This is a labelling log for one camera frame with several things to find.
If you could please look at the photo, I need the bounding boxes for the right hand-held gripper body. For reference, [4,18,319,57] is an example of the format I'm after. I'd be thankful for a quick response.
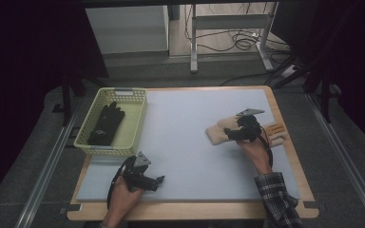
[233,107,266,143]

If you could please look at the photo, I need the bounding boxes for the beige knit glove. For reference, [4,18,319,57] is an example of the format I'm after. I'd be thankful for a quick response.
[205,115,288,148]

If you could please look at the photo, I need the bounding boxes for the white cabinet panel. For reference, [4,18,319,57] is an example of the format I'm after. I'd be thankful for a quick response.
[85,5,170,55]

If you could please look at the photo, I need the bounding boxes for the pale yellow plastic basket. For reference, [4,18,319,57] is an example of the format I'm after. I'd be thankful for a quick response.
[73,86,149,157]

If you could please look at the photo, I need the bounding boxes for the black floor cables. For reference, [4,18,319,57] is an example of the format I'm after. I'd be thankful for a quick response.
[183,2,294,87]

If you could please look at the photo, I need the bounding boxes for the person's left hand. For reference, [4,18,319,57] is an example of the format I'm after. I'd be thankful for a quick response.
[106,176,144,220]

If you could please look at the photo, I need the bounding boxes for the white foam mat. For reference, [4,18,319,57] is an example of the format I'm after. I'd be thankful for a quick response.
[75,88,300,202]

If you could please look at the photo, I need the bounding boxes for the white metal desk frame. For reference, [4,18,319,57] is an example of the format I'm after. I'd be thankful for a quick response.
[189,1,280,74]

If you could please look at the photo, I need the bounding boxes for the dark curtain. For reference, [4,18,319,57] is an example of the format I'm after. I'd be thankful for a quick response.
[0,0,109,210]
[270,0,365,146]

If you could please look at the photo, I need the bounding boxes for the left hand-held gripper black cable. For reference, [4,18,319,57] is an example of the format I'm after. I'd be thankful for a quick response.
[106,155,137,211]

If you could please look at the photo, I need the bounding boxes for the person's right hand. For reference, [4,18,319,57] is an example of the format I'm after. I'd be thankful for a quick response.
[236,137,274,176]

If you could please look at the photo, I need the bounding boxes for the black tripod stand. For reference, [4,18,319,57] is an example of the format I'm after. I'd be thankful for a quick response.
[264,51,341,124]

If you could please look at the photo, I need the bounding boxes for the dark post stand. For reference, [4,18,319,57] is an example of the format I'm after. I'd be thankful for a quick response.
[59,70,108,127]

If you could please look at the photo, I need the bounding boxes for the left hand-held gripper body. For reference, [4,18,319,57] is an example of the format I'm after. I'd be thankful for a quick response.
[122,150,155,192]

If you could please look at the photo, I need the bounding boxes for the hand-held gripper black cable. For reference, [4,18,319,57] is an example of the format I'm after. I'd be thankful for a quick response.
[259,125,274,169]
[106,155,137,211]

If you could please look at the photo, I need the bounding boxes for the metal floor rail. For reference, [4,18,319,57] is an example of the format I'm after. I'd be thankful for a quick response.
[305,93,365,228]
[14,101,84,228]

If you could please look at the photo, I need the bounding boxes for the right hand-held gripper black cable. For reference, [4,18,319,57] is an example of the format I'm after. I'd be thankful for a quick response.
[259,125,274,169]

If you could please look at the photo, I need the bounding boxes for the black glove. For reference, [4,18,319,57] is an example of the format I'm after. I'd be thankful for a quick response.
[86,101,126,147]

